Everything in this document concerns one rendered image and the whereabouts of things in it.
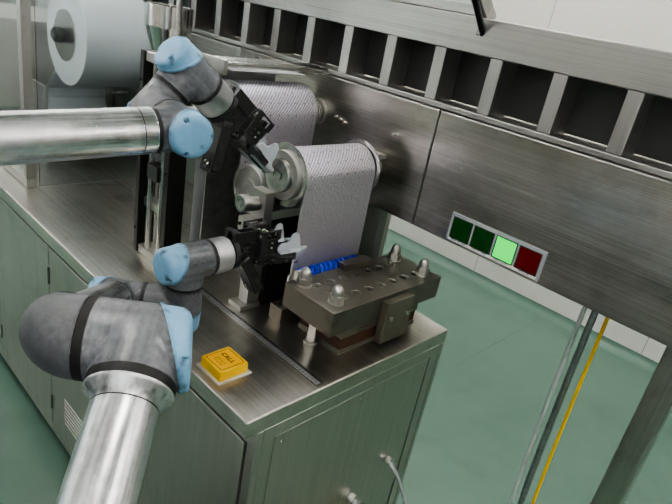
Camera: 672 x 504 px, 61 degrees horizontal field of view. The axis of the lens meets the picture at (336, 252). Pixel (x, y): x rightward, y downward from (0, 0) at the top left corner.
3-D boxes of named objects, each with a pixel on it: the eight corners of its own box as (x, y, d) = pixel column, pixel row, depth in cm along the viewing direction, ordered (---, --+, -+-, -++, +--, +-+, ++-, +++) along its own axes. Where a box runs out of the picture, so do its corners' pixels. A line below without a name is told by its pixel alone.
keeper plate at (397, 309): (373, 340, 138) (382, 300, 133) (399, 329, 145) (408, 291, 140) (380, 345, 136) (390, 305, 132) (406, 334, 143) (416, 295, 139)
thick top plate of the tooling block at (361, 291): (281, 304, 134) (285, 281, 131) (390, 271, 161) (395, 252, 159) (328, 338, 124) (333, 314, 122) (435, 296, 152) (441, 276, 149)
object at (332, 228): (289, 274, 138) (301, 202, 130) (355, 257, 154) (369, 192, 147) (291, 275, 137) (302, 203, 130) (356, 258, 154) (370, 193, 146)
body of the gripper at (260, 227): (285, 229, 125) (240, 238, 116) (280, 265, 128) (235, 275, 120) (263, 217, 129) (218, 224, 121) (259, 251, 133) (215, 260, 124)
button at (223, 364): (200, 365, 119) (201, 355, 118) (228, 355, 124) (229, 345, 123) (219, 383, 115) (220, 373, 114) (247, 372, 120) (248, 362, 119)
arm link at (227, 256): (218, 280, 117) (196, 264, 122) (236, 276, 120) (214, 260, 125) (221, 247, 114) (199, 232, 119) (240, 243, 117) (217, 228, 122)
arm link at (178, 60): (141, 60, 104) (173, 26, 104) (180, 101, 112) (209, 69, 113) (161, 72, 99) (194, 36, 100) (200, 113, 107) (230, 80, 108)
